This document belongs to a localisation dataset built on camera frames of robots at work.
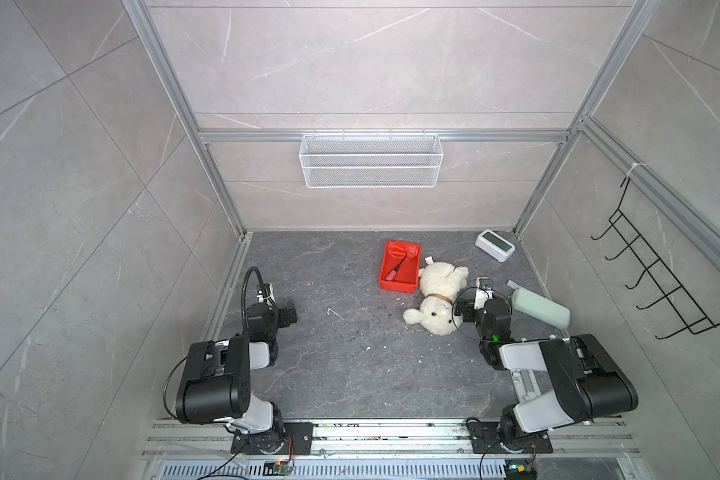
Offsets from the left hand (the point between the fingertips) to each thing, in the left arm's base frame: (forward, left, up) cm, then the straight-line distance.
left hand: (274, 296), depth 94 cm
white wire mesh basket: (+38, -33, +24) cm, 56 cm away
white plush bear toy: (0, -54, +4) cm, 54 cm away
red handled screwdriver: (+10, -39, -4) cm, 41 cm away
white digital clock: (+20, -79, -2) cm, 82 cm away
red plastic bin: (+14, -43, -6) cm, 46 cm away
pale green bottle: (-6, -89, -4) cm, 89 cm away
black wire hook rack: (-23, -96, +27) cm, 102 cm away
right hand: (-1, -64, +2) cm, 64 cm away
